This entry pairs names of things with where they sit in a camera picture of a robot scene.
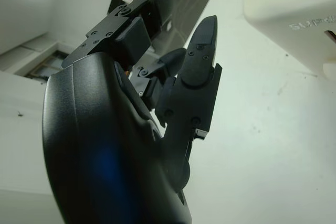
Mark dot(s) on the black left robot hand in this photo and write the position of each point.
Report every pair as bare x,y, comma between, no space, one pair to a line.
105,134

